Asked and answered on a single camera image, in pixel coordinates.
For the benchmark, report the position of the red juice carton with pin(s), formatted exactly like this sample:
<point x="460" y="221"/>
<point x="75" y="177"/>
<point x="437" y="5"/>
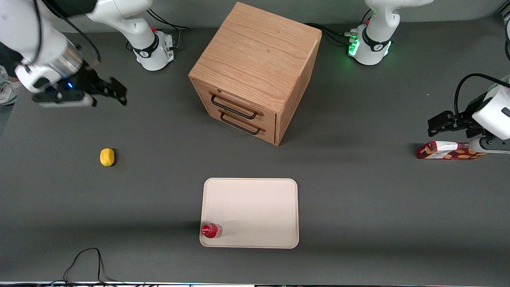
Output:
<point x="442" y="151"/>

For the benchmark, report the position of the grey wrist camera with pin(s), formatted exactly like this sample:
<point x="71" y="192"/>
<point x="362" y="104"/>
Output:
<point x="492" y="145"/>
<point x="63" y="99"/>

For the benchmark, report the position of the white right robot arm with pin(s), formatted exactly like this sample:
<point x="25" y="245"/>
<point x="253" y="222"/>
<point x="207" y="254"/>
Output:
<point x="24" y="32"/>

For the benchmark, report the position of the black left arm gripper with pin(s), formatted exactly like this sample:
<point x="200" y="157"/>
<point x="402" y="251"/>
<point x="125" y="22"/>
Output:
<point x="468" y="120"/>

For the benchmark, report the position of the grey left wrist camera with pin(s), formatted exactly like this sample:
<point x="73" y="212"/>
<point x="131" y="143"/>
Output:
<point x="492" y="145"/>

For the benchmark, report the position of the white rectangular tray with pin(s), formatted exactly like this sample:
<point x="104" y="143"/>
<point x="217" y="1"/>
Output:
<point x="255" y="207"/>

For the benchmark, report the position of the red coke bottle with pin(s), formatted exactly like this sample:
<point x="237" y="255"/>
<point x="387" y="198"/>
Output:
<point x="210" y="230"/>

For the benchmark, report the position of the yellow lemon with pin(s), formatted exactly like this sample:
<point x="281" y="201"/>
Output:
<point x="106" y="157"/>

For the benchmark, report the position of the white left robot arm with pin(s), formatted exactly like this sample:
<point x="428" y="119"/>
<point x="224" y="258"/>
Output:
<point x="378" y="28"/>

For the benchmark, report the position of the wooden drawer front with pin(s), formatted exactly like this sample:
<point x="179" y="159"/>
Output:
<point x="263" y="133"/>
<point x="267" y="117"/>

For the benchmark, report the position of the white sneaker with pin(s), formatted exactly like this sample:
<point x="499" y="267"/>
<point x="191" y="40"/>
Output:
<point x="8" y="91"/>

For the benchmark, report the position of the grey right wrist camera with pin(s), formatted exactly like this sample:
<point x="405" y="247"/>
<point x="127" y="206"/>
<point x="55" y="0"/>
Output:
<point x="63" y="99"/>

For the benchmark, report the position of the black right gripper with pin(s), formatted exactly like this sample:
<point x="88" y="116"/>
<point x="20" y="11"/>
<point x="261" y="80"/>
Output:
<point x="87" y="81"/>

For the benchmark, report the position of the wooden drawer cabinet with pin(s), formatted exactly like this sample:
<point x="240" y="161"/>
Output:
<point x="255" y="59"/>

